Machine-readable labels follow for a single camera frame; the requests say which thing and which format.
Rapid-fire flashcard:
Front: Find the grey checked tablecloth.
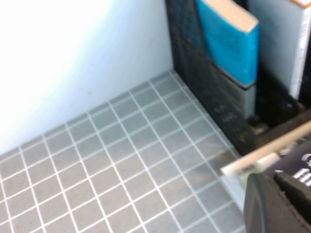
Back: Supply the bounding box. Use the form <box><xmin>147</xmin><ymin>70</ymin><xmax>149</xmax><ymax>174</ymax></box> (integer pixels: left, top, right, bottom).
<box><xmin>0</xmin><ymin>70</ymin><xmax>246</xmax><ymax>233</ymax></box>

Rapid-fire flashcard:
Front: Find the black mesh book stand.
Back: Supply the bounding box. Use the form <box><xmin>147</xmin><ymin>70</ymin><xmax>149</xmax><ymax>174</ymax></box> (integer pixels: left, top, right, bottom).
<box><xmin>165</xmin><ymin>0</ymin><xmax>311</xmax><ymax>156</ymax></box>

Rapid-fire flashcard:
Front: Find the blue cover book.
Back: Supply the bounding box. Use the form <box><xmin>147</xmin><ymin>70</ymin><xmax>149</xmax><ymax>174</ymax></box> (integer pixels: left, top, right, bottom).
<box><xmin>195</xmin><ymin>0</ymin><xmax>259</xmax><ymax>119</ymax></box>

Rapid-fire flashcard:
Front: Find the white book with orange band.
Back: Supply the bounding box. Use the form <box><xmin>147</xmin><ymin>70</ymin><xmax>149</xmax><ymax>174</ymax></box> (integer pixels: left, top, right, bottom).
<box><xmin>247</xmin><ymin>0</ymin><xmax>311</xmax><ymax>100</ymax></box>

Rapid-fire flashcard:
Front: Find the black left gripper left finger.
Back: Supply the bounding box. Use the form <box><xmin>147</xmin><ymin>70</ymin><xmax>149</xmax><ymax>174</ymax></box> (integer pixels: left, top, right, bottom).
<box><xmin>244</xmin><ymin>172</ymin><xmax>311</xmax><ymax>233</ymax></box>

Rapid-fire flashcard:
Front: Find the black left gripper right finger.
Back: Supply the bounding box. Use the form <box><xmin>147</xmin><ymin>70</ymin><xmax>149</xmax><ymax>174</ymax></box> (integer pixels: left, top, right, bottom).
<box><xmin>274</xmin><ymin>169</ymin><xmax>311</xmax><ymax>225</ymax></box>

